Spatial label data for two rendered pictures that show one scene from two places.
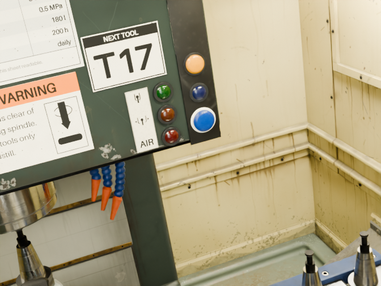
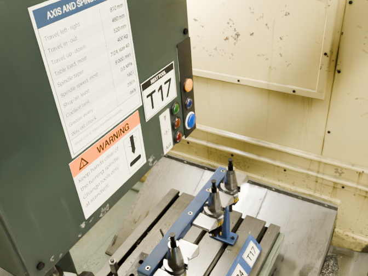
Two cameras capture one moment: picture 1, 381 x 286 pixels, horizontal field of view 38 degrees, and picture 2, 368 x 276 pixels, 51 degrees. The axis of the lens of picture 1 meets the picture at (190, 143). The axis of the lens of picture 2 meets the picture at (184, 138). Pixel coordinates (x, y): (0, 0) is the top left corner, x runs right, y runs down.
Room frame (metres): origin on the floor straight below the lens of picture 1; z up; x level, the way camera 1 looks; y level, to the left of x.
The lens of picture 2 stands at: (0.21, 0.43, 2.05)
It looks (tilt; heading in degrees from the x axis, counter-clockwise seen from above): 34 degrees down; 319
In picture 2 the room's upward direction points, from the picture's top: 5 degrees counter-clockwise
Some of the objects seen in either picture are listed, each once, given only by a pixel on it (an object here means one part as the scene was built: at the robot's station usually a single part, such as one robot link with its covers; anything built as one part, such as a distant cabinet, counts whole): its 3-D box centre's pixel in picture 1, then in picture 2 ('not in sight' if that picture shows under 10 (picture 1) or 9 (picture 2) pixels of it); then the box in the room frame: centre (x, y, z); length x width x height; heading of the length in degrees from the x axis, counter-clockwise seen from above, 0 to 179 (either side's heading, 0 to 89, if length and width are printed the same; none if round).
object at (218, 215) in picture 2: not in sight; (214, 210); (0.79, -0.17, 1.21); 0.06 x 0.06 x 0.03
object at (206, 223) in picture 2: not in sight; (206, 222); (0.77, -0.12, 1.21); 0.07 x 0.05 x 0.01; 15
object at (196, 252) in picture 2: not in sight; (187, 249); (0.75, -0.01, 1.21); 0.07 x 0.05 x 0.01; 15
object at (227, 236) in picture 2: not in sight; (223, 208); (0.88, -0.32, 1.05); 0.10 x 0.05 x 0.30; 15
